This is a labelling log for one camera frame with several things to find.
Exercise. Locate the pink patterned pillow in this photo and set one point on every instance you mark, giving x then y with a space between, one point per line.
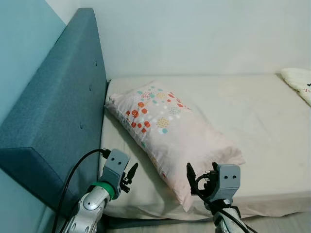
180 136

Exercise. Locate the cream sheeted mattress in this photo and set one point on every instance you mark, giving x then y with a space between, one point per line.
262 126

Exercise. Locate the cream cartoon print quilt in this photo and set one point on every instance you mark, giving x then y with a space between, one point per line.
299 80

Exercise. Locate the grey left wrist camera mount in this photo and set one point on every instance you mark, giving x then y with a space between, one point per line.
116 162

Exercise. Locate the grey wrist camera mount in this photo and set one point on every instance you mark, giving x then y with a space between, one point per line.
116 162
228 177

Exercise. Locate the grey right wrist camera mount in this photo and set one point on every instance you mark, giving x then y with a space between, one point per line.
228 177

